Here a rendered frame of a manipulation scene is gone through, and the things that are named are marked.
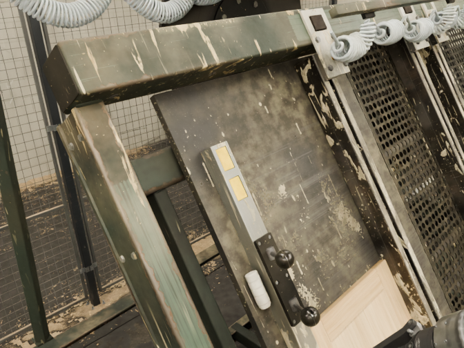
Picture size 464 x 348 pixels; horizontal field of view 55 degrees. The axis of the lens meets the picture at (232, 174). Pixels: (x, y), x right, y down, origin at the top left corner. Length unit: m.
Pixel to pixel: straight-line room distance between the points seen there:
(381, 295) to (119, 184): 0.78
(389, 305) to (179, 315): 0.67
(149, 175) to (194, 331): 0.32
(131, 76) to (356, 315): 0.78
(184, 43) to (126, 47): 0.13
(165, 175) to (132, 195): 0.16
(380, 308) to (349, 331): 0.14
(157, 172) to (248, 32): 0.38
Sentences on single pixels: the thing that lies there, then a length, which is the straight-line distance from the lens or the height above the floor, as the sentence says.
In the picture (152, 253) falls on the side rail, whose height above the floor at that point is 1.60.
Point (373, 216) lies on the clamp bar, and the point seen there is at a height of 1.43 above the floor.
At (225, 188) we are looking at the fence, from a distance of 0.95.
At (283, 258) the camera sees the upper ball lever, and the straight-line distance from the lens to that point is 0.85.
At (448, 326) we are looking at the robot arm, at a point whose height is 1.62.
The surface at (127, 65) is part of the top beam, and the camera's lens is 0.84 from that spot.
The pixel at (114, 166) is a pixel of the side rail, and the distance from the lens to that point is 0.81.
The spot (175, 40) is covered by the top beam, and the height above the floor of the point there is 1.94.
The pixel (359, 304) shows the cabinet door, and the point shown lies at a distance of 1.21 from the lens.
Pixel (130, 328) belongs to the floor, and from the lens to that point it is 3.15.
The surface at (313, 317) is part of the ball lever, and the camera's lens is 0.88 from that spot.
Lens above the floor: 2.03
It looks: 23 degrees down
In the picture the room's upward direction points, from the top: 4 degrees counter-clockwise
